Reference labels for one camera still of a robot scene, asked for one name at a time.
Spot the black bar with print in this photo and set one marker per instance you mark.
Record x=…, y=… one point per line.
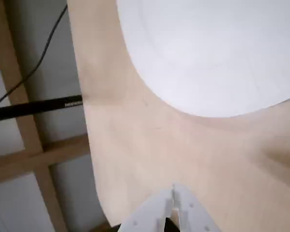
x=38, y=108

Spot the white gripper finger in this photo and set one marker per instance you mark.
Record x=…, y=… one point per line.
x=193, y=217
x=149, y=215

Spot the wooden frame shelf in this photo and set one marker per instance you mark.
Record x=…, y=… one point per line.
x=11, y=67

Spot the white round plate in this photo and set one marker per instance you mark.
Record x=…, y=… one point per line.
x=207, y=60

